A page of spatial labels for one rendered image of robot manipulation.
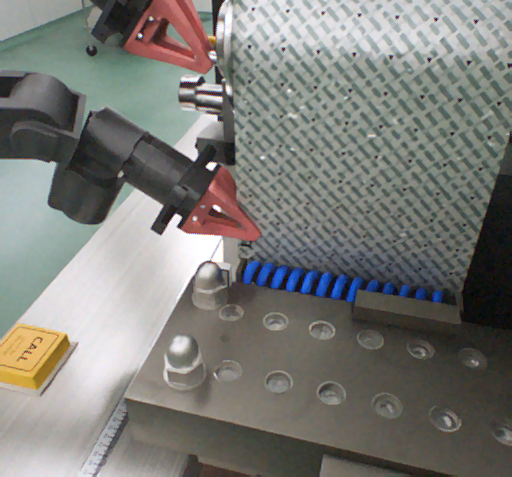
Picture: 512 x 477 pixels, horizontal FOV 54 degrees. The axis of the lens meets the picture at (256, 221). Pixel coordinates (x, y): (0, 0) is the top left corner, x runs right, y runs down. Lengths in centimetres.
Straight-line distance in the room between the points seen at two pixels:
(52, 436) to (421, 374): 38
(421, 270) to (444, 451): 18
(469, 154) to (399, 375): 20
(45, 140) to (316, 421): 33
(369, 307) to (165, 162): 24
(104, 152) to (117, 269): 29
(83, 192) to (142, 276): 24
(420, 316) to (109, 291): 43
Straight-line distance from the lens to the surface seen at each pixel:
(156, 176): 51
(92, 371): 65
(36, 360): 65
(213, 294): 49
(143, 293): 73
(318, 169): 48
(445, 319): 50
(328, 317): 50
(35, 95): 52
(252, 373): 45
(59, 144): 51
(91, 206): 57
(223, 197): 50
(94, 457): 58
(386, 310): 49
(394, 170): 47
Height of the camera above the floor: 138
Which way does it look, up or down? 34 degrees down
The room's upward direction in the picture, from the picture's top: straight up
